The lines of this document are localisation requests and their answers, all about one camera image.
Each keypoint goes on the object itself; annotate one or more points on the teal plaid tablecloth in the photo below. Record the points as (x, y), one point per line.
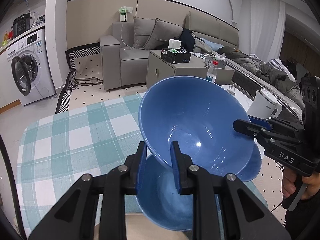
(55, 151)

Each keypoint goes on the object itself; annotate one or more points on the grey cushion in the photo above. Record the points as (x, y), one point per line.
(143, 29)
(162, 32)

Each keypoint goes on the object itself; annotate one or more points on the black patterned floor mat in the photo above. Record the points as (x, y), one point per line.
(72, 55)

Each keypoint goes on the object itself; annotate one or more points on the black rice cooker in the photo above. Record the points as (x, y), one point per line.
(21, 24)

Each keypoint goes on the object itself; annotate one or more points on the white wall socket charger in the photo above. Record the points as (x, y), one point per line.
(123, 12)

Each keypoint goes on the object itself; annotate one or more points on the blue bowl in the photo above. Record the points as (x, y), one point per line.
(159, 200)
(199, 115)

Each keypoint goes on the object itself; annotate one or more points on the grey sofa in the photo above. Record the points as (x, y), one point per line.
(125, 53)

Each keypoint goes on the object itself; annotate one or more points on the clear plastic water bottle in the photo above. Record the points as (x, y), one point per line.
(212, 71)

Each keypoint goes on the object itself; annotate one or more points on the black storage box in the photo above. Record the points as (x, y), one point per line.
(172, 56)

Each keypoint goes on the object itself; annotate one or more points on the white marble side table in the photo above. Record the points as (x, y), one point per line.
(241, 97)

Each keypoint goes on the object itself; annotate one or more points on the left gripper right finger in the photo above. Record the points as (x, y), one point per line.
(223, 207)

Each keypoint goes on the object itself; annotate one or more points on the white electric kettle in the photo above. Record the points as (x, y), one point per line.
(265, 105)

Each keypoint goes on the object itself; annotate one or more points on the grey bedside cabinet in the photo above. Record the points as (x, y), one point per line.
(159, 69)

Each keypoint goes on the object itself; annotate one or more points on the person right hand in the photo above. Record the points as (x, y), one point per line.
(309, 200)

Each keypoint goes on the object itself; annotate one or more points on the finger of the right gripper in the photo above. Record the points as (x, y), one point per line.
(259, 121)
(250, 129)

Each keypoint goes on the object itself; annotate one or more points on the white washing machine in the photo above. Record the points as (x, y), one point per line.
(30, 68)

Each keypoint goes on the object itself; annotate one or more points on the large cream plate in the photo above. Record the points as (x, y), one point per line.
(139, 227)

